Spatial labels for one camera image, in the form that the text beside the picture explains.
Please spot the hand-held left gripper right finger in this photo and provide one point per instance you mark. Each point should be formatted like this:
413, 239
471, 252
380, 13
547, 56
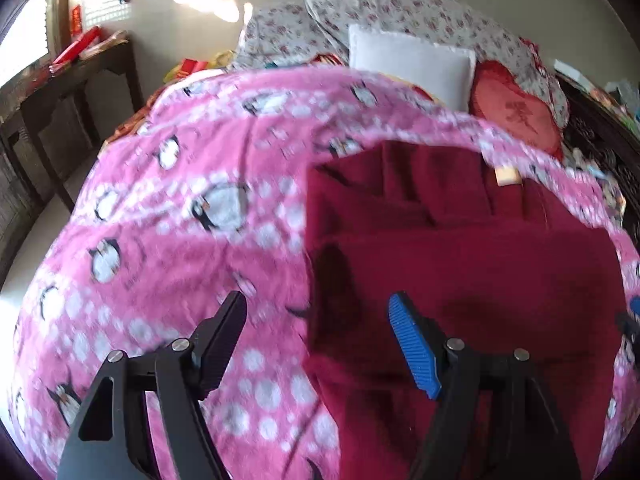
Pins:
415, 345

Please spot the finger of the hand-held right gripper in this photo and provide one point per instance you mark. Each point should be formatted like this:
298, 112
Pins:
631, 321

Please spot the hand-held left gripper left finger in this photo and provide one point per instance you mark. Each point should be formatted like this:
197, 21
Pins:
223, 342

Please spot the dark red garment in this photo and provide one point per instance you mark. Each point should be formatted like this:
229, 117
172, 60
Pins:
450, 260

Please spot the pink penguin print blanket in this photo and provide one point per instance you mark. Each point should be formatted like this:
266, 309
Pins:
165, 230

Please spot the dark carved wooden headboard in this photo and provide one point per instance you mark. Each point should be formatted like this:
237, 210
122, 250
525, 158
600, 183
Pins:
600, 135

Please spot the red heart-shaped cushion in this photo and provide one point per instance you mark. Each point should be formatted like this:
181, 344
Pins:
515, 110

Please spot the white pillow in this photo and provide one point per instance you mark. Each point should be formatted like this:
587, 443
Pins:
415, 66

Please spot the dark wooden side table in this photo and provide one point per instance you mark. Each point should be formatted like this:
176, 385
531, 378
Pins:
65, 90

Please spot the floral quilt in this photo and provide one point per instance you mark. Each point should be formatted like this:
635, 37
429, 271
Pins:
400, 20

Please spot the red long box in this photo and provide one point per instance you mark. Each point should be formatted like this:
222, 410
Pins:
76, 49

